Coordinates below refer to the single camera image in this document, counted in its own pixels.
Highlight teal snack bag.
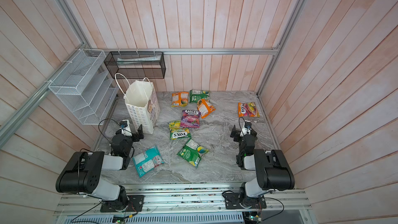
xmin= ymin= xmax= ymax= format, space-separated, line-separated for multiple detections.
xmin=133 ymin=146 xmax=164 ymax=177

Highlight orange fruit candy bag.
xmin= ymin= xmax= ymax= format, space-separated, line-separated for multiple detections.
xmin=238 ymin=102 xmax=260 ymax=117

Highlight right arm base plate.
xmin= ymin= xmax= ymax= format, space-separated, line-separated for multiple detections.
xmin=221 ymin=190 xmax=266 ymax=209

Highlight green snack bag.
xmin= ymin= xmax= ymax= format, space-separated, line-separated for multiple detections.
xmin=189 ymin=90 xmax=210 ymax=103

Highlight white printed paper bag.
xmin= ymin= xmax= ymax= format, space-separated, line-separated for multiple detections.
xmin=122 ymin=77 xmax=160 ymax=134

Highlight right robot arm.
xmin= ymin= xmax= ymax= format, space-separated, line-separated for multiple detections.
xmin=223 ymin=124 xmax=295 ymax=209

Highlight black mesh basket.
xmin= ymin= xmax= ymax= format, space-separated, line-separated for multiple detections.
xmin=104 ymin=51 xmax=166 ymax=79

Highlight aluminium frame crossbar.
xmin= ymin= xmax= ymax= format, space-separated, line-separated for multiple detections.
xmin=98 ymin=48 xmax=279 ymax=55

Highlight green spring tea candy bag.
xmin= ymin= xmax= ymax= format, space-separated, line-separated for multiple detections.
xmin=177 ymin=138 xmax=209 ymax=168

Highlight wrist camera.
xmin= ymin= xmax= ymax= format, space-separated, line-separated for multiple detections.
xmin=241 ymin=121 xmax=252 ymax=136
xmin=119 ymin=119 xmax=132 ymax=136

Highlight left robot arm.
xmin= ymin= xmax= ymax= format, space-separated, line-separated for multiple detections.
xmin=56 ymin=125 xmax=144 ymax=212

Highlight white wire mesh shelf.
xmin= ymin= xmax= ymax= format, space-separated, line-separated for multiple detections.
xmin=49 ymin=49 xmax=119 ymax=125

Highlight green yellow Fox's candy bag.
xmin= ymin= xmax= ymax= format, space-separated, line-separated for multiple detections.
xmin=169 ymin=120 xmax=192 ymax=140

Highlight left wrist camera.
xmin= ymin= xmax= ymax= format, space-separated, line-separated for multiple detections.
xmin=119 ymin=119 xmax=132 ymax=136

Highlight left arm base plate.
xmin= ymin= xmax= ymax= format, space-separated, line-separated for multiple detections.
xmin=100 ymin=195 xmax=145 ymax=213

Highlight purple Fox's candy bag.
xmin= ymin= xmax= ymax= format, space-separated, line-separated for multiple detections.
xmin=180 ymin=110 xmax=201 ymax=128

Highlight aluminium mounting rail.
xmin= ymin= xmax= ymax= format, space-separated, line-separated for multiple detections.
xmin=54 ymin=182 xmax=312 ymax=216

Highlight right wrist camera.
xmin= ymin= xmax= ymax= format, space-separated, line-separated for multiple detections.
xmin=241 ymin=121 xmax=252 ymax=136

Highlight orange snack bag back left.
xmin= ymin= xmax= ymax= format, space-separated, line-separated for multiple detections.
xmin=171 ymin=92 xmax=189 ymax=107

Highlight orange white snack bag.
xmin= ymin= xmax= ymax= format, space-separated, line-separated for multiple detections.
xmin=197 ymin=99 xmax=216 ymax=119

